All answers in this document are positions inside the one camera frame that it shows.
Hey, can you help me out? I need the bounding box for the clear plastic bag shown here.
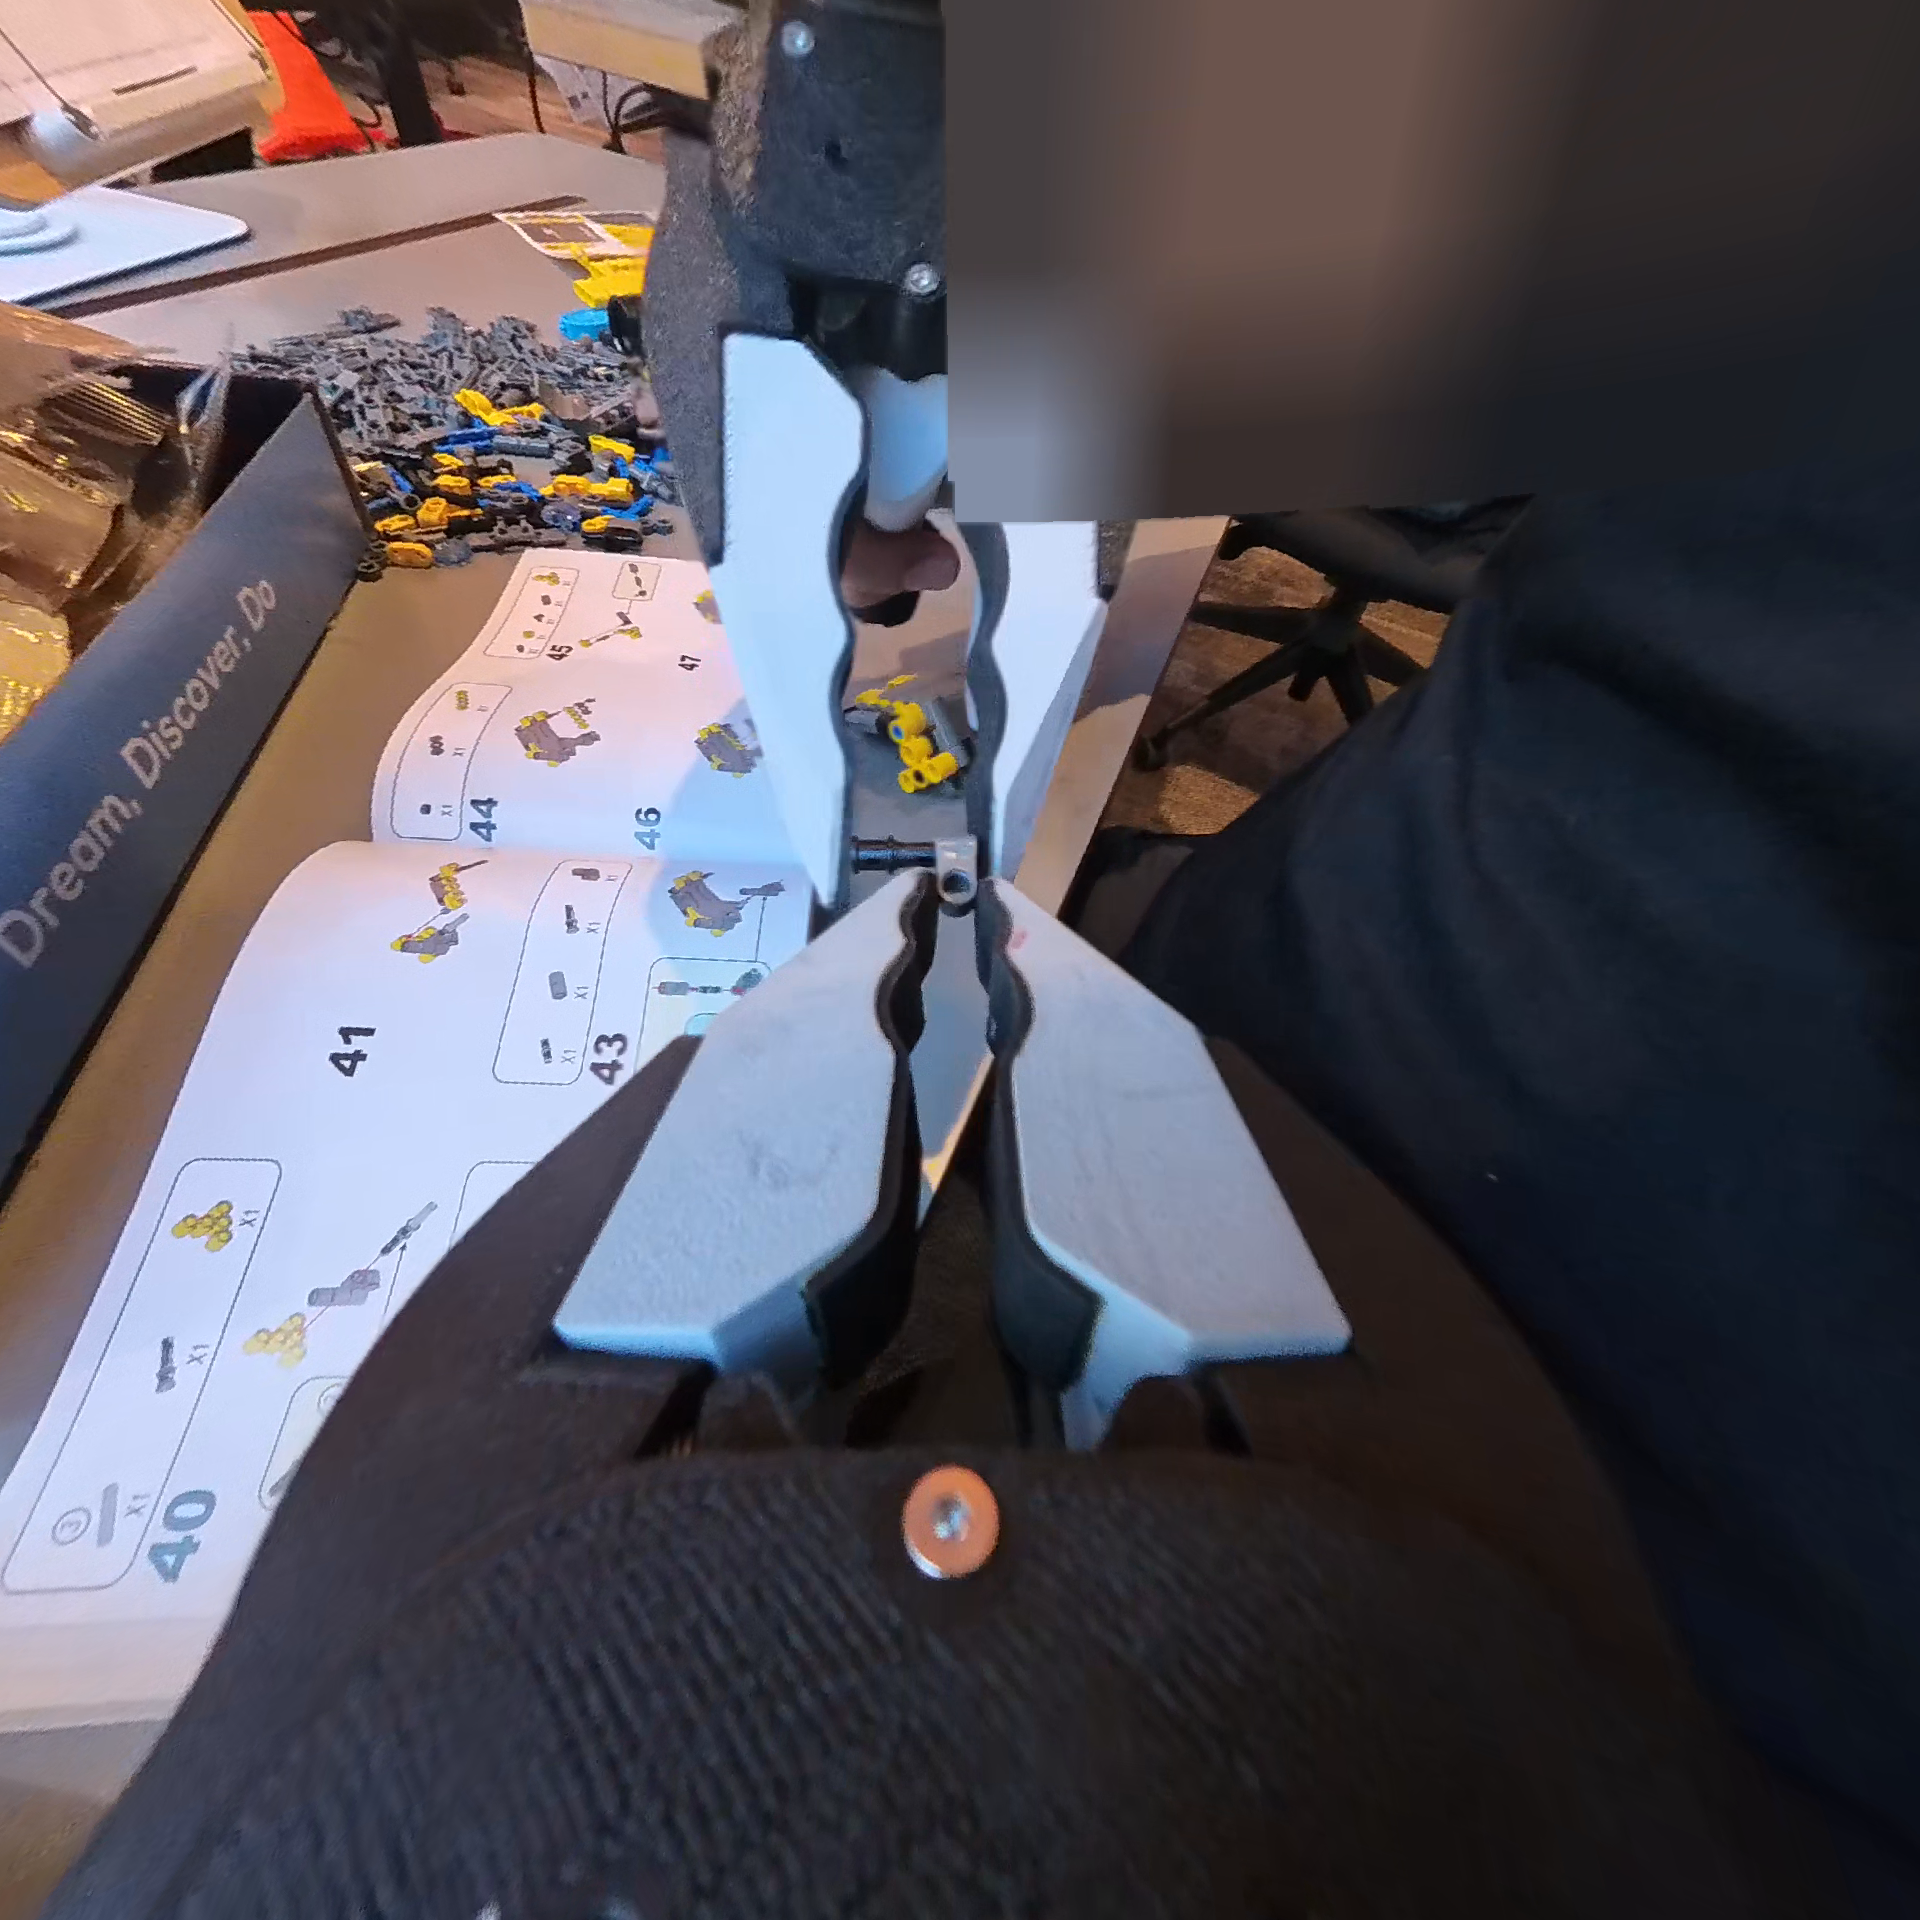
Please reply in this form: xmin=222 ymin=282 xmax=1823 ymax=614
xmin=0 ymin=300 xmax=204 ymax=743

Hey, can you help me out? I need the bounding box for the white building instruction booklet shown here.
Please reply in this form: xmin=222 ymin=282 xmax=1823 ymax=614
xmin=0 ymin=545 xmax=824 ymax=1727

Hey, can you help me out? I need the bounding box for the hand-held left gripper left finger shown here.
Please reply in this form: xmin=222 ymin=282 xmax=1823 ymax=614
xmin=552 ymin=869 xmax=942 ymax=1374

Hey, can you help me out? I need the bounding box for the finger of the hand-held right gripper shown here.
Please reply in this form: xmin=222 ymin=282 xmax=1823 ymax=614
xmin=714 ymin=329 xmax=876 ymax=911
xmin=957 ymin=519 xmax=1112 ymax=881

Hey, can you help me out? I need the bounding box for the black office chair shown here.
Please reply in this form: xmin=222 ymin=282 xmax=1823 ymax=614
xmin=1132 ymin=509 xmax=1524 ymax=774

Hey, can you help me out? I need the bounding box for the pile of loose building bricks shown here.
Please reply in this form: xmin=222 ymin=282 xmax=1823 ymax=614
xmin=224 ymin=304 xmax=709 ymax=576

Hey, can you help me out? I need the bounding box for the person's right hand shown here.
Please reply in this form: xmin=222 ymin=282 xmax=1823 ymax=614
xmin=837 ymin=509 xmax=966 ymax=630

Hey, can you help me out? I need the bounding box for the orange cone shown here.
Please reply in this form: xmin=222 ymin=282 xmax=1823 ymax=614
xmin=245 ymin=3 xmax=391 ymax=163

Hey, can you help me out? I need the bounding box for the yellow blue beam assembly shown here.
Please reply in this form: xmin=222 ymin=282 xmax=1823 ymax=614
xmin=559 ymin=246 xmax=650 ymax=353

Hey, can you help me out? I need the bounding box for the grey yellow brick subassembly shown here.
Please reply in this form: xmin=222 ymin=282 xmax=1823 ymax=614
xmin=853 ymin=671 xmax=980 ymax=798

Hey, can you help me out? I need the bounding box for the instruction sheet display stand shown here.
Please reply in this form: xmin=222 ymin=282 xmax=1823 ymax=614
xmin=0 ymin=0 xmax=282 ymax=305

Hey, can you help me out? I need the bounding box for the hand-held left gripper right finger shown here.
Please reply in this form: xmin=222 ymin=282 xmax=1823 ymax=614
xmin=975 ymin=875 xmax=1357 ymax=1451

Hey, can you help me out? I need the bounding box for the dark grey cardboard box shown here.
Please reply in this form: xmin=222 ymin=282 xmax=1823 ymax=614
xmin=0 ymin=365 xmax=373 ymax=1194

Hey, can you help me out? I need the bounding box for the small sticker sheet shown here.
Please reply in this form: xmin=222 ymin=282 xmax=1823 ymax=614
xmin=493 ymin=204 xmax=661 ymax=259

